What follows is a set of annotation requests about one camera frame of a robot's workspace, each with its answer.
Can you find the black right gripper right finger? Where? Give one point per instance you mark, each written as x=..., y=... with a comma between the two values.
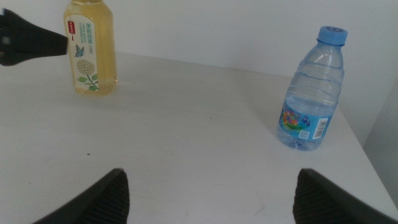
x=320, y=202

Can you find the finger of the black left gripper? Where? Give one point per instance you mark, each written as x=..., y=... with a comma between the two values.
x=28, y=43

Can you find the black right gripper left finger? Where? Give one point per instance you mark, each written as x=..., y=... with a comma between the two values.
x=102, y=202

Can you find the yellow tea bottle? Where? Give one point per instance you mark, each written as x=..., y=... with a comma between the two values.
x=105, y=53

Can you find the clear water bottle blue cap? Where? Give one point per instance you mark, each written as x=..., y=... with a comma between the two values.
x=312, y=102

